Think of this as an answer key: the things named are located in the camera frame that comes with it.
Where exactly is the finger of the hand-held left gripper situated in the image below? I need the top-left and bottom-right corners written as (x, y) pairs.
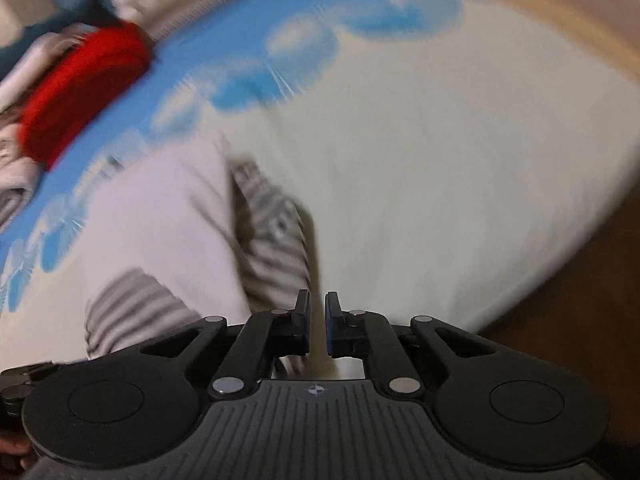
top-left (0, 362), bottom-right (59, 418)

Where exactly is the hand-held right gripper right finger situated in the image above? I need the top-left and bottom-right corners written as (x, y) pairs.
top-left (324, 290), bottom-right (495, 400)

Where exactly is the wooden bed frame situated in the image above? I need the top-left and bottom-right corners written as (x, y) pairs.
top-left (400, 0), bottom-right (640, 93)

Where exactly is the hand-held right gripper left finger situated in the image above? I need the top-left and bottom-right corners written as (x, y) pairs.
top-left (141, 289), bottom-right (313, 401)

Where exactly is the teal cloth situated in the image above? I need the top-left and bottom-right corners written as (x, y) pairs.
top-left (0, 2), bottom-right (113, 68)

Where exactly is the beige folded cloth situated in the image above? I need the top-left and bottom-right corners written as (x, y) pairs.
top-left (0, 32), bottom-right (96, 111)

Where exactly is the red folded cloth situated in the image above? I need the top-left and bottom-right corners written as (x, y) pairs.
top-left (19, 22), bottom-right (154, 172)

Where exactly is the blue white printed blanket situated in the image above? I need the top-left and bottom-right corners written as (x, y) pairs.
top-left (0, 0), bottom-right (640, 376)

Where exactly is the white black striped small hoodie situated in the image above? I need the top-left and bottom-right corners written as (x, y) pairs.
top-left (82, 130), bottom-right (321, 377)

